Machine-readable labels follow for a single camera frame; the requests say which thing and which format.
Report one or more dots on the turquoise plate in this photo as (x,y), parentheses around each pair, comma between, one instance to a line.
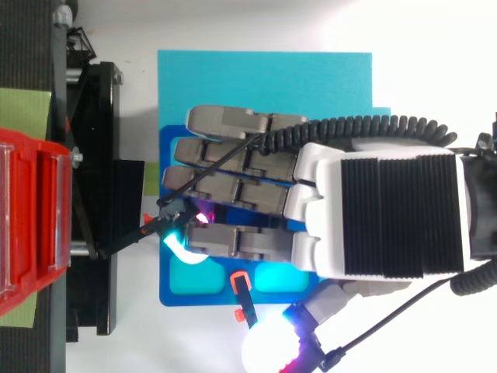
(264,81)

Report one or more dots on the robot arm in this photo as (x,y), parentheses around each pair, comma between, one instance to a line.
(483,210)

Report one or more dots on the black-and-orange clip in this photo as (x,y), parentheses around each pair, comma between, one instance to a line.
(244,295)
(128,238)

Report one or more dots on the red bin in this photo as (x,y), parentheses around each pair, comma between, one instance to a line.
(27,217)

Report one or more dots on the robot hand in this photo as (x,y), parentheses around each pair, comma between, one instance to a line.
(396,213)

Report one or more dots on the black stand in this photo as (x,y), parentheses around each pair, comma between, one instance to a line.
(93,155)

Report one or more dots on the blue plate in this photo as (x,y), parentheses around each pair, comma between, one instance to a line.
(194,299)

